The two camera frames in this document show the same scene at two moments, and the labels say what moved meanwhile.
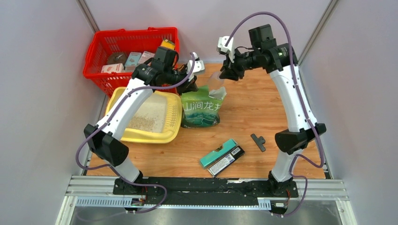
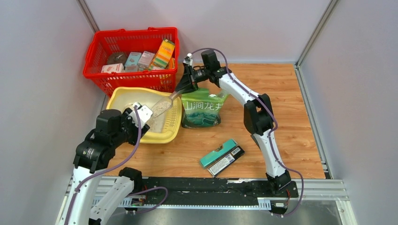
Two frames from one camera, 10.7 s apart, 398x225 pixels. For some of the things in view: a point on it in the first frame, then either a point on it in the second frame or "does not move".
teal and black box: x=214 y=154 does not move
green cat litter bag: x=200 y=109 does not move
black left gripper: x=188 y=86 -> x=126 y=117
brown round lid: x=117 y=57 does not move
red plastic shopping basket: x=105 y=42 does not move
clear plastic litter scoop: x=216 y=89 -> x=164 y=104
